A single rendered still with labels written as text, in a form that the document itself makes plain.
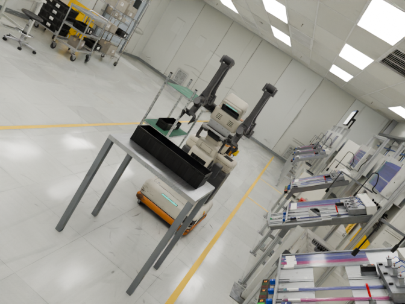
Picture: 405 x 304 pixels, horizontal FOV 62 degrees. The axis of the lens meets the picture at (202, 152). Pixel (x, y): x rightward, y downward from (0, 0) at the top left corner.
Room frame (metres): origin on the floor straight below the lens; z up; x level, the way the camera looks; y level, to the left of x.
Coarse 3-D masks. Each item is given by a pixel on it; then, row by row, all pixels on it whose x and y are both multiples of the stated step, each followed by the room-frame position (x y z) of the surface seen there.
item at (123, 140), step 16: (112, 144) 2.07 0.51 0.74; (128, 144) 2.08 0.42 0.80; (96, 160) 2.04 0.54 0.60; (128, 160) 2.44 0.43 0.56; (144, 160) 1.99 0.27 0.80; (160, 176) 1.96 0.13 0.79; (176, 176) 2.08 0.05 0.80; (80, 192) 2.04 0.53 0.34; (192, 192) 2.00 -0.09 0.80; (208, 192) 2.17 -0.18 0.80; (96, 208) 2.44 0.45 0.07; (64, 224) 2.06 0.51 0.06; (176, 224) 1.91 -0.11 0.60; (176, 240) 2.31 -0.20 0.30; (160, 256) 2.31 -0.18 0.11; (144, 272) 1.91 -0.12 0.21; (128, 288) 1.91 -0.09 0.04
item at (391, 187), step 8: (384, 160) 3.39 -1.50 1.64; (392, 160) 3.40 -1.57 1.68; (400, 176) 2.81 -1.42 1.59; (368, 184) 3.42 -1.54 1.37; (392, 184) 2.81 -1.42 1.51; (400, 184) 2.80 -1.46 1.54; (384, 192) 2.81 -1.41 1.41; (392, 192) 2.80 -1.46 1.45; (400, 200) 2.79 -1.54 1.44; (400, 208) 2.80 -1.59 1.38; (280, 232) 2.86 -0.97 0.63; (280, 240) 3.59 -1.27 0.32; (312, 240) 3.19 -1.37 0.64; (320, 248) 3.00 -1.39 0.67; (264, 264) 2.85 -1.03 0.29; (240, 280) 2.90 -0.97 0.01
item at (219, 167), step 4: (192, 152) 3.04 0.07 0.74; (192, 156) 3.03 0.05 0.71; (196, 156) 3.02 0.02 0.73; (200, 160) 3.01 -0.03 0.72; (204, 164) 3.00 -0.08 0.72; (212, 164) 3.19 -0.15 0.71; (216, 164) 3.13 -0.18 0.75; (220, 164) 3.21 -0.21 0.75; (212, 168) 3.12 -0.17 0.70; (216, 168) 3.11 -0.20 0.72; (220, 168) 3.11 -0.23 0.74; (216, 172) 3.11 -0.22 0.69; (212, 176) 3.11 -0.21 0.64
